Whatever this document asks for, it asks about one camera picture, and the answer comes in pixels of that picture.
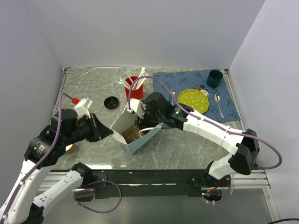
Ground blue letter-print cloth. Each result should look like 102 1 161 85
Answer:
153 70 242 128

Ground silver fork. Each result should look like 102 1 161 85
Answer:
171 89 176 105

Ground light blue paper bag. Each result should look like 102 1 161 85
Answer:
110 108 163 154

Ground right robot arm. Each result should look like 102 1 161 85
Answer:
128 92 260 186

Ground yellow dotted plate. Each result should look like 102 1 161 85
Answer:
177 89 209 114

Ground silver spoon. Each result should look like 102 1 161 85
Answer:
214 93 225 119

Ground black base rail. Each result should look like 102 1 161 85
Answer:
71 163 230 199

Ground dark green mug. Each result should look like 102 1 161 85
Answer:
206 70 223 88

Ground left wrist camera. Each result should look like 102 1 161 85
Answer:
71 98 93 118

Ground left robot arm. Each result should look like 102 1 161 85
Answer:
0 109 113 224

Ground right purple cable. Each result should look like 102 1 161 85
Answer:
127 76 283 203

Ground purple cable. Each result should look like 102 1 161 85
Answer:
2 93 75 220
127 76 283 203

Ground black cup lid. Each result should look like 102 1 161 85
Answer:
104 96 119 110

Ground white wrapped straws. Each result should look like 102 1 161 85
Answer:
118 67 149 91

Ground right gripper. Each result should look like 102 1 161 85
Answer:
135 100 164 132

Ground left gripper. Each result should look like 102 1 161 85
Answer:
64 112 114 145

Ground red straw holder cup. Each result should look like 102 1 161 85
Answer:
125 76 144 100

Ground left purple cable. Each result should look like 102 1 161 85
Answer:
2 93 75 220

